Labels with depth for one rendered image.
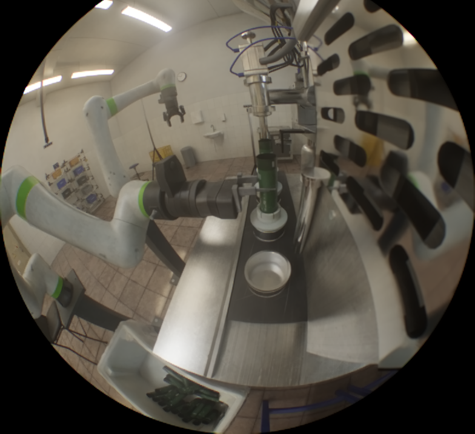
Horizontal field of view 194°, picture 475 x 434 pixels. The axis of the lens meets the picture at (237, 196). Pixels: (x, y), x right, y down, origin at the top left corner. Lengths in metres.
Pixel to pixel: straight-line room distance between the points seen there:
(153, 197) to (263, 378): 0.36
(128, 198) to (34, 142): 5.46
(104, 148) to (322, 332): 0.78
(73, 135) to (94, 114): 5.14
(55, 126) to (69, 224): 5.54
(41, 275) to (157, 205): 0.69
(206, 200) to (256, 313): 0.19
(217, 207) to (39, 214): 0.42
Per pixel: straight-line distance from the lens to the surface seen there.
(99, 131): 0.71
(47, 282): 0.83
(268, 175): 0.20
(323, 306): 0.15
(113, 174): 0.71
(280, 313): 0.23
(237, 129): 3.90
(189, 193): 0.24
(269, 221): 0.25
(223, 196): 0.22
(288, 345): 0.24
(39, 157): 5.58
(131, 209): 0.35
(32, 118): 6.01
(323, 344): 0.15
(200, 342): 0.26
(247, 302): 0.23
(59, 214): 0.40
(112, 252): 0.35
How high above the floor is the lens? 1.26
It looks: 34 degrees down
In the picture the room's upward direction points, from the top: 10 degrees counter-clockwise
